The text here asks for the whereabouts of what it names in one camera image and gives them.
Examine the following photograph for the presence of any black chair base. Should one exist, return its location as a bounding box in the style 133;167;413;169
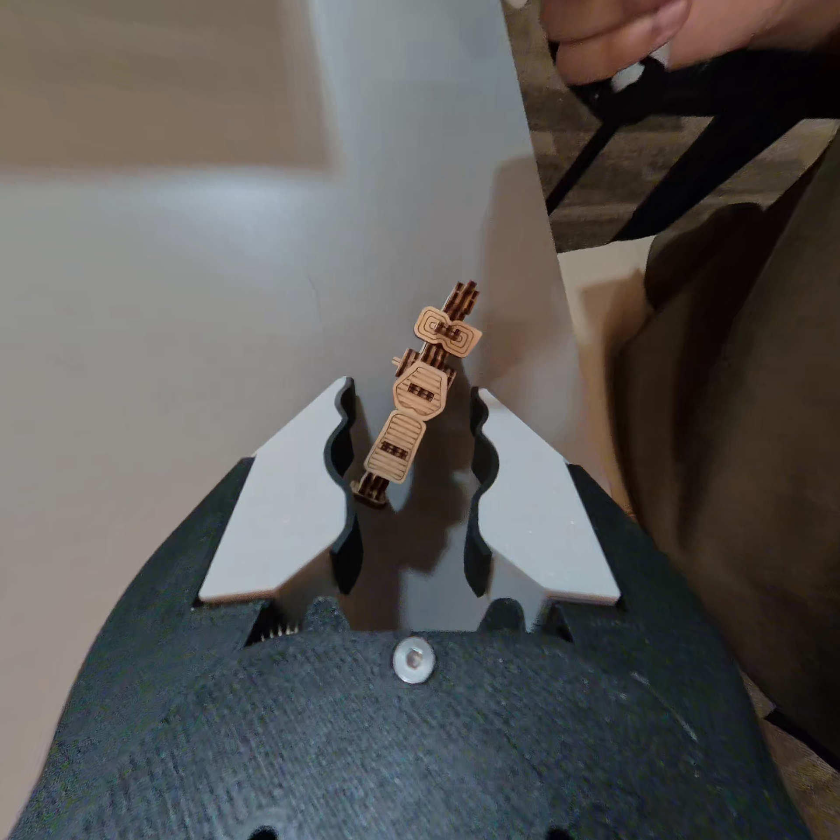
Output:
545;85;840;244

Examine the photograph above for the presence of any grey desk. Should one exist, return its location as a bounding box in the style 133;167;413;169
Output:
0;0;632;664

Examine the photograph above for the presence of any wooden model assembly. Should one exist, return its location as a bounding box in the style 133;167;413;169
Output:
351;281;483;511

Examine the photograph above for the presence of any person's brown clothing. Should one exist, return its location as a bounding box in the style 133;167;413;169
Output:
607;147;840;762

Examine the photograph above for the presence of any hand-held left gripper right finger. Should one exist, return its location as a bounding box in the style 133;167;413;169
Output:
463;386;622;610

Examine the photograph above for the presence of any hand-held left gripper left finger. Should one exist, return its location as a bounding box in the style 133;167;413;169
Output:
197;376;365;605

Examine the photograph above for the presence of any person's right hand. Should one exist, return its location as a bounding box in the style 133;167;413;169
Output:
502;0;840;86

